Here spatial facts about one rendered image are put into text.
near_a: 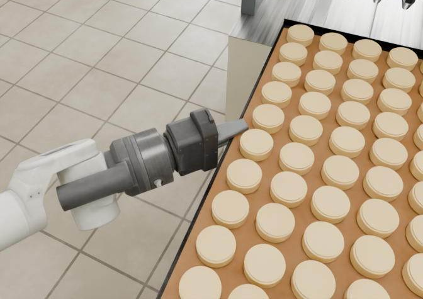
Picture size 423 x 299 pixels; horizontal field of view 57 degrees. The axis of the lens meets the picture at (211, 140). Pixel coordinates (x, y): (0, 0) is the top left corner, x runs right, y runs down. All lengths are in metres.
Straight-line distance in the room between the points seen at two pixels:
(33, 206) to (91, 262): 1.12
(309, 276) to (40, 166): 0.36
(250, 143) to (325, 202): 0.14
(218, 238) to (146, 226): 1.16
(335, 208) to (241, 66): 0.65
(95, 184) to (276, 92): 0.32
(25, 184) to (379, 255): 0.44
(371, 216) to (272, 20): 0.70
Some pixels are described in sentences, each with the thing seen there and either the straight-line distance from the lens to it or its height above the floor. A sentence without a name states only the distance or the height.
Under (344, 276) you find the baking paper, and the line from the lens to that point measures 0.53.
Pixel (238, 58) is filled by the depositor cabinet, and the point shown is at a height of 0.77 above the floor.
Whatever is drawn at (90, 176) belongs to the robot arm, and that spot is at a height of 1.05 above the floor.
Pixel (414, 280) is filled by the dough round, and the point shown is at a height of 1.02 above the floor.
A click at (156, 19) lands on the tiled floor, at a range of 2.60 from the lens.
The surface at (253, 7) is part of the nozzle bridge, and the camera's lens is 1.12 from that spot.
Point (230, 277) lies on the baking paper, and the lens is 0.51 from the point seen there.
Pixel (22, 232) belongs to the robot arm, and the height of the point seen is 1.04.
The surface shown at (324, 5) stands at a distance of 1.10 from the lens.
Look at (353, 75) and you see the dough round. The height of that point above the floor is 1.01.
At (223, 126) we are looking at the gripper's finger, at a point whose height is 1.01.
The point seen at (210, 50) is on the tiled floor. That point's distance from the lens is 2.34.
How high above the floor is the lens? 1.48
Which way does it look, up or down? 52 degrees down
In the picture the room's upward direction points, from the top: straight up
